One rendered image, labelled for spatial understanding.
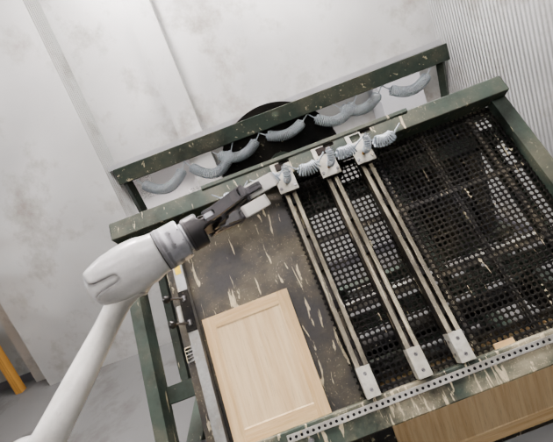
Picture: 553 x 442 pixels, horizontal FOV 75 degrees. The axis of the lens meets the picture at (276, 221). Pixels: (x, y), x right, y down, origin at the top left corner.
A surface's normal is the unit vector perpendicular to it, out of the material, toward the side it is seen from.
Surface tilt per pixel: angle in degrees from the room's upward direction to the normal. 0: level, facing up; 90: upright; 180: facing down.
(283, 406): 56
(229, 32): 90
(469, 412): 90
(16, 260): 90
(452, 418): 90
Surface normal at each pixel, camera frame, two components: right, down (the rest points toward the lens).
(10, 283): 0.04, 0.22
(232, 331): -0.13, -0.34
